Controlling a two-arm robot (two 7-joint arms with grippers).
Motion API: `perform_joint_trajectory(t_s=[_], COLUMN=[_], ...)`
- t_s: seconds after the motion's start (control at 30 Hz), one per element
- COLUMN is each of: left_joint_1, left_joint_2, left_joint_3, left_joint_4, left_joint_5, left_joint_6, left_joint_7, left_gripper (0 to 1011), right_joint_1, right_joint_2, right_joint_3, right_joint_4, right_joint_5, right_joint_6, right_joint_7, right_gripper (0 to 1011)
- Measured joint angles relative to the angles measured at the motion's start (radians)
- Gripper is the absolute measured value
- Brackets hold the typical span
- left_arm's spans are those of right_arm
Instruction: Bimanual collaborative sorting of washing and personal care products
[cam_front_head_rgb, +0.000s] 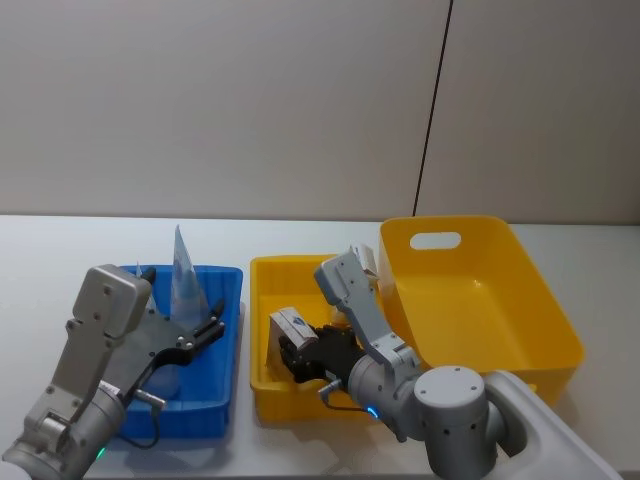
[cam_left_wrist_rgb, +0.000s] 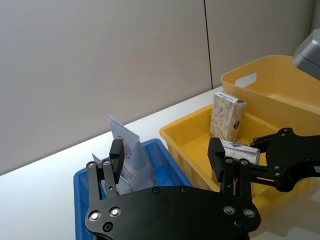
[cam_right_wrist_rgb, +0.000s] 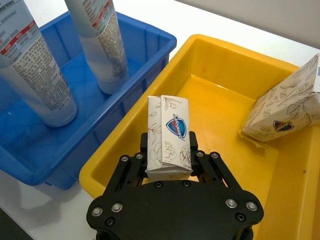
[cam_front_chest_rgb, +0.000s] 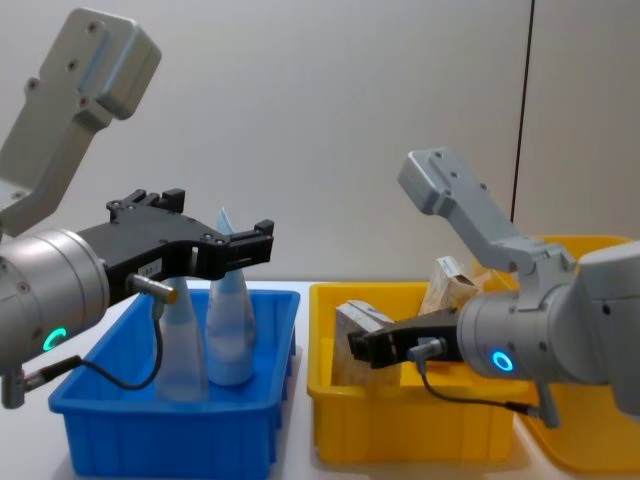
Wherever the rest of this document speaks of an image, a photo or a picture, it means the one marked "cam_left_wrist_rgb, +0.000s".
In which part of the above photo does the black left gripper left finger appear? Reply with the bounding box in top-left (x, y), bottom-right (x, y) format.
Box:
top-left (86, 139), bottom-right (125, 205)

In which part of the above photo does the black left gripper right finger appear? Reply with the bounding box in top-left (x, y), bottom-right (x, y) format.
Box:
top-left (207, 137), bottom-right (253, 201)

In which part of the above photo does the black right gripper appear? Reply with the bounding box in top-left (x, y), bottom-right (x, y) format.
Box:
top-left (249, 127), bottom-right (320, 193)

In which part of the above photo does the white patterned tissue pack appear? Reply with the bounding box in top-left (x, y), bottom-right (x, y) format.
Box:
top-left (219, 139), bottom-right (261, 167)

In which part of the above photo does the white and blue tube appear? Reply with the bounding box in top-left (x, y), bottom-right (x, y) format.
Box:
top-left (107, 115), bottom-right (157, 194)

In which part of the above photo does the shallow yellow plastic tray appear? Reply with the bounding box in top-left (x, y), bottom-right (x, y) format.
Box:
top-left (159, 103), bottom-right (314, 219)

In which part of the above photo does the beige patterned tissue pack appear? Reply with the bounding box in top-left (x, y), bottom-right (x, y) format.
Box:
top-left (208, 91), bottom-right (247, 142)

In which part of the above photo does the blue plastic bin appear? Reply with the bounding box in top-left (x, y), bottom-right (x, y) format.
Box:
top-left (73, 138), bottom-right (195, 240)

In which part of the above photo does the deep yellow tub with handle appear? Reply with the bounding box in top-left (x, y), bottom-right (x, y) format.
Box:
top-left (220, 54), bottom-right (320, 137)

